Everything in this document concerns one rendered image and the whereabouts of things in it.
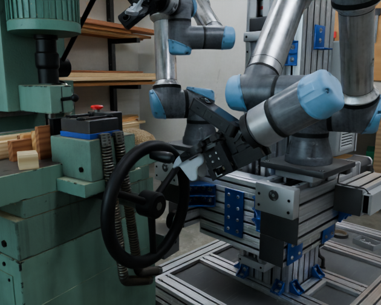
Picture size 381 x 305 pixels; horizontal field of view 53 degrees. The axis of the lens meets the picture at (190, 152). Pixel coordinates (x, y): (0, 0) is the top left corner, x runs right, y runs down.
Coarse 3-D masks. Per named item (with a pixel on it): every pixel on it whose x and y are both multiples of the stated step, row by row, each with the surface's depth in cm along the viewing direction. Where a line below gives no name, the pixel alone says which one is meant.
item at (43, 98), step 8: (24, 88) 100; (32, 88) 98; (40, 88) 96; (48, 88) 94; (56, 88) 96; (64, 88) 98; (24, 96) 101; (32, 96) 99; (40, 96) 97; (48, 96) 95; (56, 96) 96; (64, 96) 98; (24, 104) 101; (32, 104) 99; (40, 104) 97; (48, 104) 95; (56, 104) 96; (64, 104) 98; (72, 104) 100; (40, 112) 98; (48, 112) 96; (56, 112) 97; (64, 112) 99
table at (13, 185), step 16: (0, 160) 89; (48, 160) 89; (144, 160) 109; (0, 176) 75; (16, 176) 77; (32, 176) 80; (48, 176) 83; (64, 176) 87; (0, 192) 75; (16, 192) 78; (32, 192) 80; (48, 192) 84; (80, 192) 81; (96, 192) 83
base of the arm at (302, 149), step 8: (296, 136) 121; (304, 136) 119; (312, 136) 118; (320, 136) 118; (288, 144) 126; (296, 144) 121; (304, 144) 119; (312, 144) 118; (320, 144) 118; (328, 144) 121; (288, 152) 126; (296, 152) 120; (304, 152) 119; (312, 152) 119; (320, 152) 118; (328, 152) 120; (288, 160) 123; (296, 160) 120; (304, 160) 119; (312, 160) 118; (320, 160) 118; (328, 160) 119
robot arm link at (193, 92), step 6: (186, 90) 153; (192, 90) 151; (198, 90) 150; (204, 90) 151; (210, 90) 152; (186, 96) 150; (192, 96) 151; (198, 96) 151; (204, 96) 151; (210, 96) 152; (186, 102) 150; (186, 108) 151; (186, 114) 152; (192, 114) 153; (198, 120) 153
